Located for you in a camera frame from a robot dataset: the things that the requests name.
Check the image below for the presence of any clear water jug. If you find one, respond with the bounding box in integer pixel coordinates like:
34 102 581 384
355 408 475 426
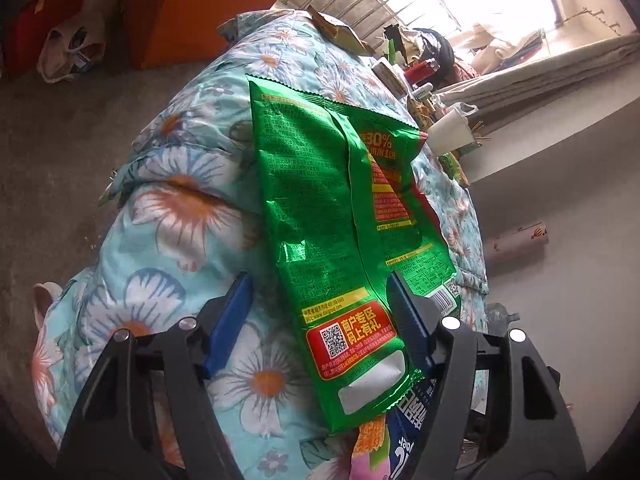
486 302 522 334

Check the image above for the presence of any blue and pink snack bag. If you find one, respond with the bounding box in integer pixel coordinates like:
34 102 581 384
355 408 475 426
350 375 442 480

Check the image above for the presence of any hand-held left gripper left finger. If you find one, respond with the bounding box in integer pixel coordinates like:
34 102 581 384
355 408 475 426
57 271 254 480

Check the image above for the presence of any printed paper roll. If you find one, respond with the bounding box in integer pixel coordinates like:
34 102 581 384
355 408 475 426
482 222 550 264

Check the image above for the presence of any brown paper packet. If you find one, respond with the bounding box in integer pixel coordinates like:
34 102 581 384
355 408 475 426
306 5 372 54

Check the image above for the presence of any red gift bag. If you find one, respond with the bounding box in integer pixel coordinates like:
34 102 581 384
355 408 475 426
0 0 92 79

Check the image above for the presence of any pale pink slipper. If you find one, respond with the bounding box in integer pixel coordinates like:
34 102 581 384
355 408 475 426
32 282 64 332

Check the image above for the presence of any red bottle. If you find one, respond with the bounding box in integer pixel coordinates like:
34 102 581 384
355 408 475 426
404 59 442 84

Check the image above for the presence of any beige curtain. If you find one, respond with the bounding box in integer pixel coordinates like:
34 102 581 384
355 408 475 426
434 34 640 134

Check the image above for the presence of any orange cardboard box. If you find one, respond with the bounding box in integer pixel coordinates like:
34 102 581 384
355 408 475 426
120 0 294 71

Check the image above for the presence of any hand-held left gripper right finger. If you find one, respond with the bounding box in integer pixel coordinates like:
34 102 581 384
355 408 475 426
387 270 589 480

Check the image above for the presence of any floral quilt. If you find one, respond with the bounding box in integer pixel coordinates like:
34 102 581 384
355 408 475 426
30 10 492 480

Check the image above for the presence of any beige tote bag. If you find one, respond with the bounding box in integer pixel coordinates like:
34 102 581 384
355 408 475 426
37 10 109 85

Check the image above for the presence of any green snack bag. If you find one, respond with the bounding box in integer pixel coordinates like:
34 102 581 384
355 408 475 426
247 74 464 436

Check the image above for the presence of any white paper cup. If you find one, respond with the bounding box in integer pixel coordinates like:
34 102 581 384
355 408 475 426
427 102 479 157

